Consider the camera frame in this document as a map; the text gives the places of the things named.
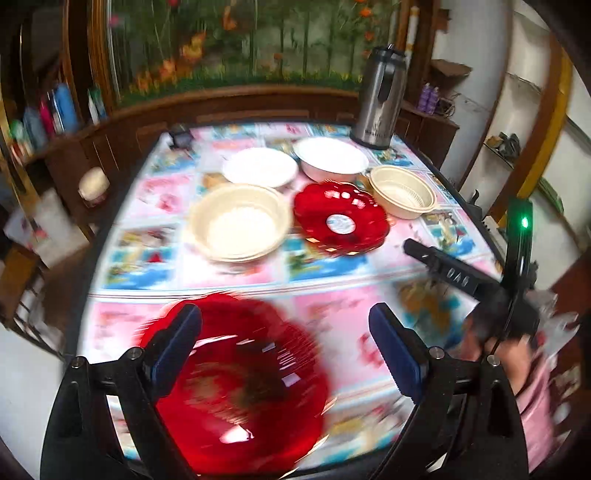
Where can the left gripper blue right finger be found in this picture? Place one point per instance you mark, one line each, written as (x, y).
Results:
(465, 423)

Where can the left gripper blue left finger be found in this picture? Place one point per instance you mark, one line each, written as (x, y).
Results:
(80, 441)

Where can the small beige plastic bowl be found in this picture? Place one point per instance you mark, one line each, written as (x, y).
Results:
(401, 193)

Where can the large red glass plate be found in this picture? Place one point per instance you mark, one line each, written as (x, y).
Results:
(251, 396)

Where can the small red glass plate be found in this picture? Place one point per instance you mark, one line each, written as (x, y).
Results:
(340, 219)

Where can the white foam bowl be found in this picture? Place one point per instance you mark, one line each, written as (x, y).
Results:
(329, 159)
(260, 166)

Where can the large beige plastic bowl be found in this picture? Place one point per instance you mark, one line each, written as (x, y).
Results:
(239, 223)

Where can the stacked bowls on stool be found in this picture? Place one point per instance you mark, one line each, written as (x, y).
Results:
(93, 186)

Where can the person right hand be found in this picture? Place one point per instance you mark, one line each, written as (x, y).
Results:
(525, 366)

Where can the white plastic bucket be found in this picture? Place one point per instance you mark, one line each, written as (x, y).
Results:
(55, 236)

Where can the colourful printed tablecloth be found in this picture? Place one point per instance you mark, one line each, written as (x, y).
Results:
(149, 261)

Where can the purple bottles on cabinet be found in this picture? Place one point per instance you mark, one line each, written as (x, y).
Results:
(429, 99)

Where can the stainless steel thermos jug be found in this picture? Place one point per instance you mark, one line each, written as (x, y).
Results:
(381, 96)

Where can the small black table device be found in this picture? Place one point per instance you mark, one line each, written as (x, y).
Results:
(180, 139)

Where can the red thermos flask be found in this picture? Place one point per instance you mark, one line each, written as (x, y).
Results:
(46, 118)

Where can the blue thermos flask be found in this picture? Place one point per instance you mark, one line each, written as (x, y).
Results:
(66, 108)

